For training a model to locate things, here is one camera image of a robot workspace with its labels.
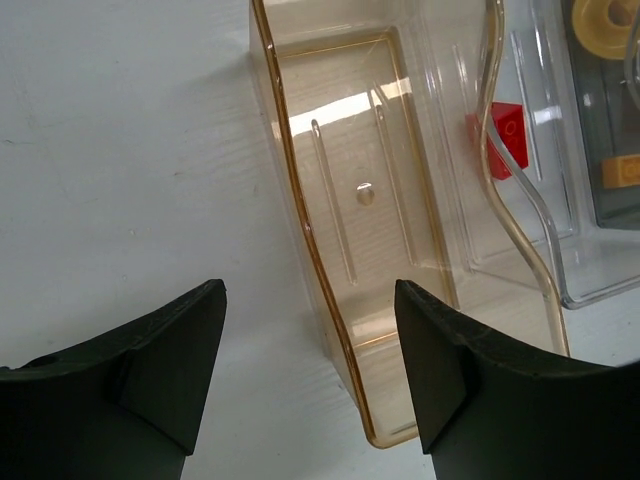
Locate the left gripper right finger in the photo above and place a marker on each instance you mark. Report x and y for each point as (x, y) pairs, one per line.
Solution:
(489, 406)

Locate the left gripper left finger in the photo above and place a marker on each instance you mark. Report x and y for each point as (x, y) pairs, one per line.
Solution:
(126, 404)

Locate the clear transparent bin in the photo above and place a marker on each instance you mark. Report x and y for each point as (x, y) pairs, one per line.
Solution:
(507, 92)

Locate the orange lego brick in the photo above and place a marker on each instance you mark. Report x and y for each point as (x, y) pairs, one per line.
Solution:
(621, 171)

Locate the amber transparent bin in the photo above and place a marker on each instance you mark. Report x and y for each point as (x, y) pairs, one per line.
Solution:
(380, 113)

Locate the grey transparent bin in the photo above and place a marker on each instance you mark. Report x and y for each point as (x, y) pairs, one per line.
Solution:
(607, 94)

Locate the orange quarter-round lego piece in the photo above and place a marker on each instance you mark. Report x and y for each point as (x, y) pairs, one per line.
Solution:
(603, 27)

